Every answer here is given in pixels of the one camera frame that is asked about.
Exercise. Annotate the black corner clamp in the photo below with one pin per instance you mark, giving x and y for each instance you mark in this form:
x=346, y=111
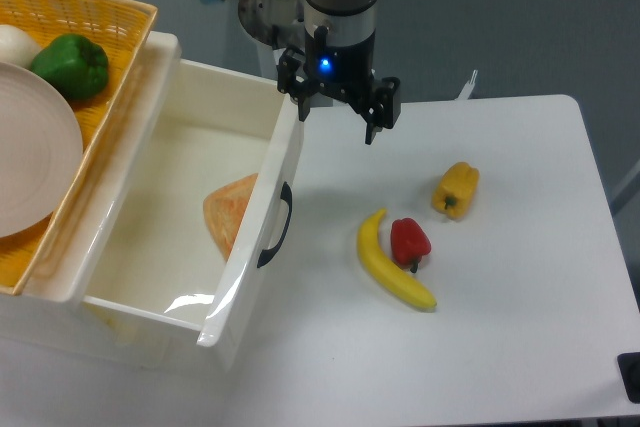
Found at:
x=629, y=366

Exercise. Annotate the yellow banana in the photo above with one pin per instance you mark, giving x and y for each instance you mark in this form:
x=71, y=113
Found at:
x=382, y=269

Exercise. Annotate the white onion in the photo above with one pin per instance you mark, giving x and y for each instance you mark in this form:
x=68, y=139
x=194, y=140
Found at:
x=17, y=47

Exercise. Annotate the pink round plate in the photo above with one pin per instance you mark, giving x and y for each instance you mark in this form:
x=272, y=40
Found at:
x=41, y=149

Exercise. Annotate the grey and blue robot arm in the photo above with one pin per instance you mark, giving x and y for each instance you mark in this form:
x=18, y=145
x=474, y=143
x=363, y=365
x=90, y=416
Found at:
x=345, y=22

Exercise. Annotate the yellow bell pepper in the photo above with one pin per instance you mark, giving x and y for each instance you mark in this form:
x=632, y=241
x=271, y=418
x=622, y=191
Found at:
x=455, y=191

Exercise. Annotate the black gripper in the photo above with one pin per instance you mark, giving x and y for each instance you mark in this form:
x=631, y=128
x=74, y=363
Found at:
x=344, y=74

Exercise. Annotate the orange bread slice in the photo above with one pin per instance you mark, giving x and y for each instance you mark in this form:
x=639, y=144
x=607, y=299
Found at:
x=224, y=211

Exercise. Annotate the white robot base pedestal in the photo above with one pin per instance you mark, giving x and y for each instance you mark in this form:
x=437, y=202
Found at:
x=273, y=26

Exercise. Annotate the red bell pepper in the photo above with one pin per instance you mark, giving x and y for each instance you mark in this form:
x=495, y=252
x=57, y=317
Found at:
x=409, y=243

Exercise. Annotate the white bracket behind table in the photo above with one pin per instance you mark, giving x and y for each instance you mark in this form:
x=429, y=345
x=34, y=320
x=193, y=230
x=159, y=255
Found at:
x=468, y=88

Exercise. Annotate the white drawer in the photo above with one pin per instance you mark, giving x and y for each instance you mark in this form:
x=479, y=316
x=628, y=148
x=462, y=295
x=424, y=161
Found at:
x=161, y=272

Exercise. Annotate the white drawer cabinet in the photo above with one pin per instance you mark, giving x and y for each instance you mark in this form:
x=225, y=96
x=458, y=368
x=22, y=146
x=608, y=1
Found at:
x=52, y=311

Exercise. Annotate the green bell pepper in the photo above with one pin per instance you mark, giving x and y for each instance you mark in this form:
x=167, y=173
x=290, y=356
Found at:
x=74, y=65

